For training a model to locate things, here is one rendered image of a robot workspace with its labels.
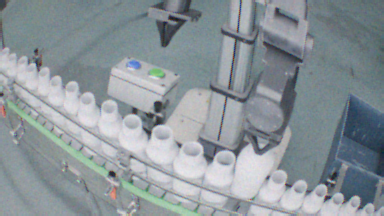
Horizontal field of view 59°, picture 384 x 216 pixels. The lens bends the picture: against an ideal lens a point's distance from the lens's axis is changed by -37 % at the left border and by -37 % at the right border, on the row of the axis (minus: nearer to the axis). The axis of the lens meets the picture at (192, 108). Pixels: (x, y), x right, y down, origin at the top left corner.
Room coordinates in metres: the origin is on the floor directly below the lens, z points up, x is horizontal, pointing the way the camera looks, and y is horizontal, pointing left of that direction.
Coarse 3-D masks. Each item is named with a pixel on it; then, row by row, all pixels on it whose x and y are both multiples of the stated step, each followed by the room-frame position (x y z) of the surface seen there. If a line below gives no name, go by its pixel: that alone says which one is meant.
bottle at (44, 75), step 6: (42, 72) 0.69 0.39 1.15; (48, 72) 0.69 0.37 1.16; (42, 78) 0.67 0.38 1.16; (48, 78) 0.68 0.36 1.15; (42, 84) 0.67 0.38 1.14; (48, 84) 0.67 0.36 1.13; (42, 90) 0.66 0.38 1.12; (48, 90) 0.66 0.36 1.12; (42, 96) 0.66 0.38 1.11; (42, 102) 0.66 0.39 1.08; (42, 108) 0.66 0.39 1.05; (48, 108) 0.66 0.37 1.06; (48, 114) 0.66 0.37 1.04
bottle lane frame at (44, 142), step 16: (0, 112) 0.74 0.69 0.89; (16, 112) 0.68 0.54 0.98; (16, 128) 0.70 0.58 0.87; (32, 128) 0.65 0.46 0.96; (32, 144) 0.66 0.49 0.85; (48, 144) 0.62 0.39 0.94; (64, 144) 0.60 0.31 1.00; (48, 160) 0.64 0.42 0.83; (64, 160) 0.60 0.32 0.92; (80, 160) 0.57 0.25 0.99; (80, 176) 0.58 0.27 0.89; (96, 176) 0.56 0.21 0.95; (96, 192) 0.57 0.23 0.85; (128, 192) 0.53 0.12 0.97; (144, 192) 0.52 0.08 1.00; (144, 208) 0.51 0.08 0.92; (160, 208) 0.50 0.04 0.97; (176, 208) 0.49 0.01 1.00
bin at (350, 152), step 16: (352, 96) 0.97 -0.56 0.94; (352, 112) 0.96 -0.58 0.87; (368, 112) 0.93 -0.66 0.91; (336, 128) 0.97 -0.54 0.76; (352, 128) 0.95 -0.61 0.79; (368, 128) 0.92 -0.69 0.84; (336, 144) 0.79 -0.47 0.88; (352, 144) 0.92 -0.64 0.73; (368, 144) 0.90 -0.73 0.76; (336, 160) 0.68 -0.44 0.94; (352, 160) 0.84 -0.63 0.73; (368, 160) 0.84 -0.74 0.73; (352, 176) 0.65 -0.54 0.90; (368, 176) 0.63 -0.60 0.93; (336, 192) 0.57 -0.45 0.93; (352, 192) 0.63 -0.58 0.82; (368, 192) 0.61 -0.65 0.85
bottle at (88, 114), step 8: (88, 96) 0.63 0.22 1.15; (80, 104) 0.61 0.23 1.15; (88, 104) 0.60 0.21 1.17; (80, 112) 0.61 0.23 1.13; (88, 112) 0.60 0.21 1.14; (96, 112) 0.61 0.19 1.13; (80, 120) 0.59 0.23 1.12; (88, 120) 0.59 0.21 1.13; (96, 120) 0.60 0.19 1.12; (80, 128) 0.60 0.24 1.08; (96, 128) 0.60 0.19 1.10; (88, 136) 0.59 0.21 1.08; (88, 144) 0.59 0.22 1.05; (96, 144) 0.59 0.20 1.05; (88, 152) 0.59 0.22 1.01
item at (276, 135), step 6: (294, 90) 0.53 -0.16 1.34; (294, 96) 0.52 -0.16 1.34; (288, 108) 0.48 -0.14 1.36; (288, 114) 0.48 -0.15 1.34; (246, 120) 0.46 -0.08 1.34; (246, 126) 0.46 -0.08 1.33; (252, 126) 0.45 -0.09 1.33; (282, 126) 0.46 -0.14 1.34; (264, 132) 0.45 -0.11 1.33; (270, 132) 0.44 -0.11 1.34; (276, 132) 0.44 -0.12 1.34; (282, 132) 0.44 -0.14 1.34; (276, 138) 0.44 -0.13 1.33
